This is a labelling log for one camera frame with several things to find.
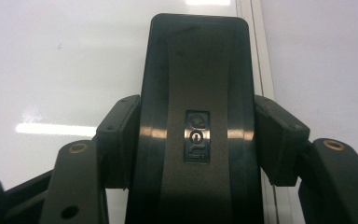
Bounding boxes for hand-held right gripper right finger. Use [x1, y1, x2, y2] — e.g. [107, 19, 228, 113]
[254, 94, 358, 224]

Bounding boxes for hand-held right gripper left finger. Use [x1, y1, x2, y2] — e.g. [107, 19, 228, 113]
[37, 94, 143, 224]

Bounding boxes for large white table sheet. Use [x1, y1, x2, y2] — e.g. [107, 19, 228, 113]
[259, 0, 358, 175]

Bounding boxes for white whiteboard with metal frame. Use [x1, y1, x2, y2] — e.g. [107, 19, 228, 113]
[0, 0, 307, 224]

